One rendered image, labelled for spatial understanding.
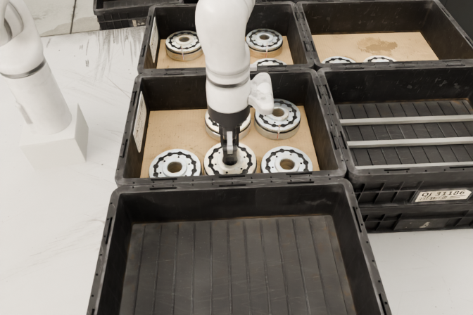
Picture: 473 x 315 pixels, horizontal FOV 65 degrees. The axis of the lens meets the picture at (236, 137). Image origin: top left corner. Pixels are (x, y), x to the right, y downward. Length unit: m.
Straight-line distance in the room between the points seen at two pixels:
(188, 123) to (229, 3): 0.43
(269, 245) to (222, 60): 0.33
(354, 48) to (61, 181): 0.85
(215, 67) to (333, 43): 0.62
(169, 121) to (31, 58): 0.31
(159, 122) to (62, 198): 0.29
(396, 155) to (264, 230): 0.34
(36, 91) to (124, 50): 0.52
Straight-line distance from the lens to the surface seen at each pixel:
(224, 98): 0.60
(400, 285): 0.86
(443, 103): 1.04
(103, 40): 1.43
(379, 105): 0.97
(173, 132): 0.85
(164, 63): 1.05
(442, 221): 0.91
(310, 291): 0.67
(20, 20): 0.84
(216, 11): 0.49
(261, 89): 0.63
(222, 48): 0.53
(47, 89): 0.91
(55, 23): 3.10
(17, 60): 0.87
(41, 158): 1.02
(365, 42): 1.17
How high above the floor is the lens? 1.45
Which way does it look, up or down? 48 degrees down
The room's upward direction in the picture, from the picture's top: straight up
